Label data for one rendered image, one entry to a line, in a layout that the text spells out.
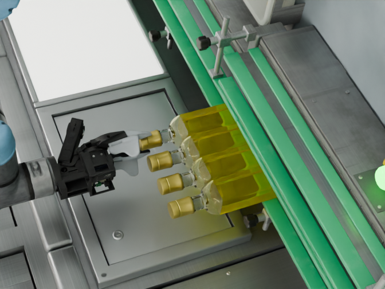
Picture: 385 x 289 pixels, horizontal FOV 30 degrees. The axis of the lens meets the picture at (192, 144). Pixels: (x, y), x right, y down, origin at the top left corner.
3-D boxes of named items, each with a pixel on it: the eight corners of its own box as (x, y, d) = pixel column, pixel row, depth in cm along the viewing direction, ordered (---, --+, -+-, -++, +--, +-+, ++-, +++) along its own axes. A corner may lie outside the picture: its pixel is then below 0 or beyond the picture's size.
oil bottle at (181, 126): (253, 110, 160) (164, 133, 153) (257, 93, 156) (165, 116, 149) (264, 129, 157) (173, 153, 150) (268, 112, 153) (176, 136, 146)
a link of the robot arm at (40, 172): (26, 176, 144) (22, 152, 138) (48, 171, 146) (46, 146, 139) (36, 206, 140) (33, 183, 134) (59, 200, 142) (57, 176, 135)
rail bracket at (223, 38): (242, 63, 158) (189, 75, 154) (255, 5, 145) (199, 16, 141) (247, 72, 157) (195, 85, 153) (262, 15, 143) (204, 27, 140)
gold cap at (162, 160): (165, 156, 148) (145, 162, 147) (167, 147, 145) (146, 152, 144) (172, 170, 146) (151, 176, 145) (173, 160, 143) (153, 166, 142)
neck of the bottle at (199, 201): (198, 199, 142) (176, 206, 141) (200, 191, 140) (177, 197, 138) (204, 211, 141) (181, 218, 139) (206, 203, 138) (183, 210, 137)
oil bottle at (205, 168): (277, 149, 154) (184, 175, 147) (282, 133, 149) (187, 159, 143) (288, 170, 151) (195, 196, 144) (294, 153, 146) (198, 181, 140)
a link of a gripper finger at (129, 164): (153, 177, 150) (113, 183, 145) (144, 155, 153) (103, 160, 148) (158, 167, 148) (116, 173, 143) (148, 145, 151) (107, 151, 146)
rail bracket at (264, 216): (293, 210, 155) (237, 227, 150) (300, 192, 149) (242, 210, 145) (301, 225, 152) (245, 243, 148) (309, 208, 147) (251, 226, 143)
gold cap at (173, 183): (176, 179, 145) (156, 184, 144) (177, 169, 142) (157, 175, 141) (183, 193, 143) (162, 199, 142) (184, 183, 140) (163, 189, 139)
